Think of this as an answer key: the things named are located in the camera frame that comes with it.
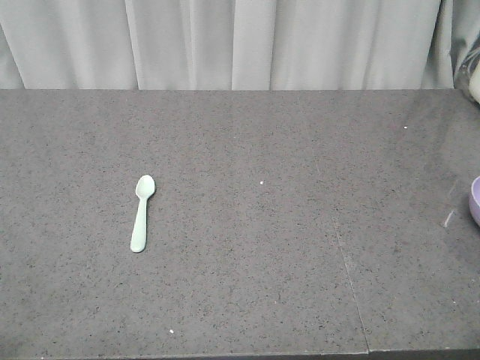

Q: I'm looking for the pale green spoon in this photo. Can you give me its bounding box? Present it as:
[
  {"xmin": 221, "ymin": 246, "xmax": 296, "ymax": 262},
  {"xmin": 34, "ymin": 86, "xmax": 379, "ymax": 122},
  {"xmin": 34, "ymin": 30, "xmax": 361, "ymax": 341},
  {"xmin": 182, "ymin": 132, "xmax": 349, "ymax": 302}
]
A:
[{"xmin": 130, "ymin": 175, "xmax": 155, "ymax": 253}]

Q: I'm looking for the purple bowl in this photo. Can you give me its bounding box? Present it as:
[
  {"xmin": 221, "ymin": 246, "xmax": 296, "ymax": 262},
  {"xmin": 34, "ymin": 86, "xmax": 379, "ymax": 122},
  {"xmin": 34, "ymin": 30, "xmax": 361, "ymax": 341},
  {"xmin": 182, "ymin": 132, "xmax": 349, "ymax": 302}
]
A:
[{"xmin": 469, "ymin": 176, "xmax": 480, "ymax": 226}]

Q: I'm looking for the white pleated curtain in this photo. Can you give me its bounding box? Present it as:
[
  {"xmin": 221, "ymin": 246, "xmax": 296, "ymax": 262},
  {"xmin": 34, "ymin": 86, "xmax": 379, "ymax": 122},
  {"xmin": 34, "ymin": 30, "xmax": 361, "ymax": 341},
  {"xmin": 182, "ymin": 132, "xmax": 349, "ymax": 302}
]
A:
[{"xmin": 1, "ymin": 1, "xmax": 479, "ymax": 90}]

